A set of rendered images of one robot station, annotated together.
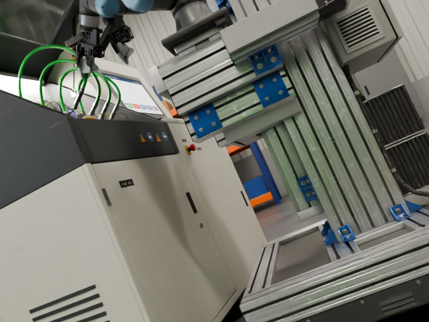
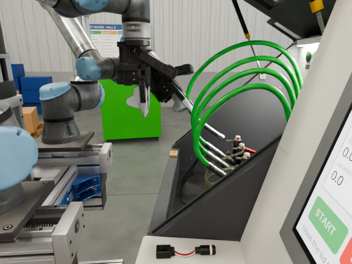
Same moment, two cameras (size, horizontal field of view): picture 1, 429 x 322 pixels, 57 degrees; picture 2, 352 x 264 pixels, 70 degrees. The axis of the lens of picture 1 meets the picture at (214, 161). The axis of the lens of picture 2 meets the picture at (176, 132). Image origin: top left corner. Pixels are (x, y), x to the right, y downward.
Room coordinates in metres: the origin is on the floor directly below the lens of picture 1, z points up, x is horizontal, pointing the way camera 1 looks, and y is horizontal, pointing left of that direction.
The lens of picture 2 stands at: (2.38, 0.08, 1.37)
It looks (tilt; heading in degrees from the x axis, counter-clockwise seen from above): 16 degrees down; 165
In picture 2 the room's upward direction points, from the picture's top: straight up
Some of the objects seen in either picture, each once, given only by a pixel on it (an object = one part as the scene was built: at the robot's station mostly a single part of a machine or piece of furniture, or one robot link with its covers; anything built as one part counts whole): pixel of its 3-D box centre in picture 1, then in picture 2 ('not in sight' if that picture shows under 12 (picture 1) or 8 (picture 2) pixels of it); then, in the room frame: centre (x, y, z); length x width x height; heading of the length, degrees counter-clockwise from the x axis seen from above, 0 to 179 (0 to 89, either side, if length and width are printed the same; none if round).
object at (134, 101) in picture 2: (127, 53); (136, 102); (1.67, 0.16, 1.25); 0.06 x 0.03 x 0.09; 70
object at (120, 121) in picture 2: not in sight; (130, 100); (-2.06, 0.46, 0.65); 0.95 x 0.86 x 1.30; 88
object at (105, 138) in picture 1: (130, 140); (168, 196); (1.57, 0.27, 0.87); 0.62 x 0.04 x 0.16; 160
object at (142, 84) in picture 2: not in sight; (142, 86); (1.68, 0.17, 1.29); 0.05 x 0.02 x 0.09; 160
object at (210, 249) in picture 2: not in sight; (185, 250); (1.97, 0.21, 0.99); 0.12 x 0.02 x 0.02; 77
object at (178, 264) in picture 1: (175, 238); not in sight; (1.56, 0.26, 0.44); 0.65 x 0.02 x 0.68; 160
